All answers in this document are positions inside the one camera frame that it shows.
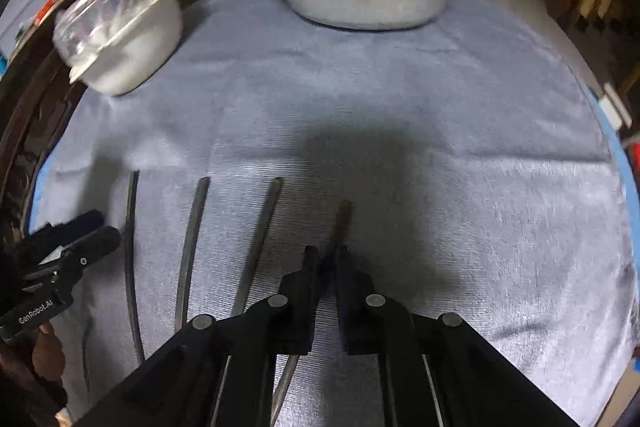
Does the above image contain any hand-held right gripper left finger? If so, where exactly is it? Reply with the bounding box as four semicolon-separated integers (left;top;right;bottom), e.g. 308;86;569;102
75;246;326;427

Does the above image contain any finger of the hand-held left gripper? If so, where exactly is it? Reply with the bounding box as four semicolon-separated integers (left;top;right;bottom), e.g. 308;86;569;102
21;209;105;259
37;226;123;281

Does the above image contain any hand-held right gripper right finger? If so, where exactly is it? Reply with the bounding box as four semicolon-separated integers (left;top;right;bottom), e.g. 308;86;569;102
334;246;581;427

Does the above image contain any person's left hand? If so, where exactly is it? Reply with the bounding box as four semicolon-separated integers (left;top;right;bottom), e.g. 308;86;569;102
0;324;68;427

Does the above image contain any dark wooden sideboard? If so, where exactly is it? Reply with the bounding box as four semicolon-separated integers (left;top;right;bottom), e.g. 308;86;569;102
0;0;201;238

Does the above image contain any grey tablecloth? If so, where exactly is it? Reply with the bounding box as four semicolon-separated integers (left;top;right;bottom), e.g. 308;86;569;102
30;0;637;427

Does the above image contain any blue round table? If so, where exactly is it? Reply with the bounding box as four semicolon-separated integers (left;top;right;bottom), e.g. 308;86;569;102
590;89;640;238

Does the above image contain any white step stool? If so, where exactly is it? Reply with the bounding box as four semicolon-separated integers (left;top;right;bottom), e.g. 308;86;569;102
600;82;634;128

